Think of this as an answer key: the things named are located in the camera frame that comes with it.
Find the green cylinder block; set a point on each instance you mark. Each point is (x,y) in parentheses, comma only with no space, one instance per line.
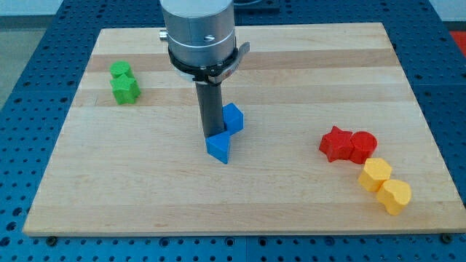
(120,68)

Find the wooden board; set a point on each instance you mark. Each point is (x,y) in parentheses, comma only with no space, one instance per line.
(142,169)

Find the red star block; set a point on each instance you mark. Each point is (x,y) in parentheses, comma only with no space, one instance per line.
(336,144)

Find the yellow hexagon block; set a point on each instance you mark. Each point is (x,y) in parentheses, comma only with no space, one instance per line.
(375,171)

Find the black clamp with strap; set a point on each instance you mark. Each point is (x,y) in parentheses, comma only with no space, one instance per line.
(212,74)

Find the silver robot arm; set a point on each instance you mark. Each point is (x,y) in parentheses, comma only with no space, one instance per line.
(200,33)

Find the black pusher rod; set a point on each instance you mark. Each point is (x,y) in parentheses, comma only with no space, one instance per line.
(211,108)

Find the yellow heart block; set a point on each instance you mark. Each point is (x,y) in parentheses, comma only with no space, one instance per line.
(394,195)

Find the green star block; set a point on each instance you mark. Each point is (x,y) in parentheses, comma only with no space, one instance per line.
(125,89)

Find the blue cube block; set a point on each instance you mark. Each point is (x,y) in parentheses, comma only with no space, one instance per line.
(233,118)

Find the blue triangle block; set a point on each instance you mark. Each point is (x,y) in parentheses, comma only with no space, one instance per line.
(218,146)

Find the red cylinder block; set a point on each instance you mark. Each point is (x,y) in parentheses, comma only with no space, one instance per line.
(364,144)

